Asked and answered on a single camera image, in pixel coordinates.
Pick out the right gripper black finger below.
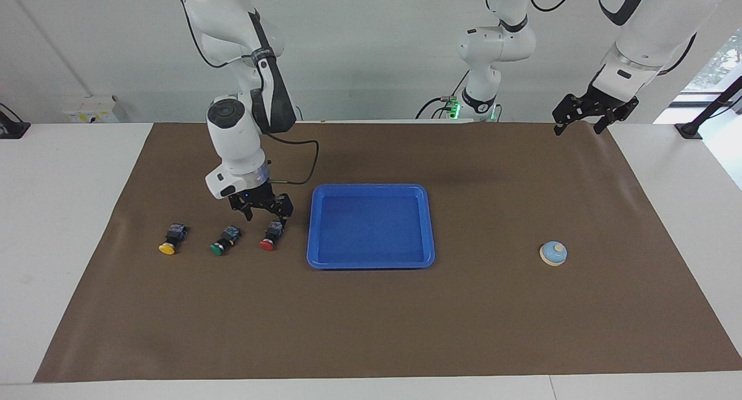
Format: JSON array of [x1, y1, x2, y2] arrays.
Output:
[[268, 192, 294, 222], [229, 196, 256, 222]]

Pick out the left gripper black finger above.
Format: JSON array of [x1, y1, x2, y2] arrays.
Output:
[[592, 97, 639, 136], [552, 94, 587, 137]]

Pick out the red push button switch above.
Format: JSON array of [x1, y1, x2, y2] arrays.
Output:
[[259, 220, 286, 252]]

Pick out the green push button switch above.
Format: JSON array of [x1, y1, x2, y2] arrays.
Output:
[[210, 226, 242, 257]]

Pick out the yellow push button switch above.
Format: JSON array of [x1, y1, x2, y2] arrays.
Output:
[[158, 223, 188, 256]]

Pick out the blue plastic tray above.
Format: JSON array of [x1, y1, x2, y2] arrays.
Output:
[[306, 184, 436, 271]]

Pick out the light blue service bell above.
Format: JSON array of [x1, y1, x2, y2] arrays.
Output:
[[539, 241, 568, 267]]

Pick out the glass window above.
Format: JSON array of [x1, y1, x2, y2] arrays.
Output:
[[672, 29, 742, 108]]

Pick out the brown table mat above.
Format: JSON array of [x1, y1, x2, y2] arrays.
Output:
[[33, 122, 742, 383]]

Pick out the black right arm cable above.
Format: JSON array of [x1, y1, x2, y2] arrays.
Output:
[[177, 0, 320, 186]]

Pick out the black angled camera stand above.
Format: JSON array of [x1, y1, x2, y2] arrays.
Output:
[[674, 75, 742, 140]]

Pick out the black left base cables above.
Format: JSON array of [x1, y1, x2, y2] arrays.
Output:
[[415, 70, 470, 120]]

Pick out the white electrical wall box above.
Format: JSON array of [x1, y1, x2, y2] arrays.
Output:
[[62, 95, 119, 123]]

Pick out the black table clamp mount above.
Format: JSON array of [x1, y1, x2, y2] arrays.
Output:
[[0, 103, 31, 140]]

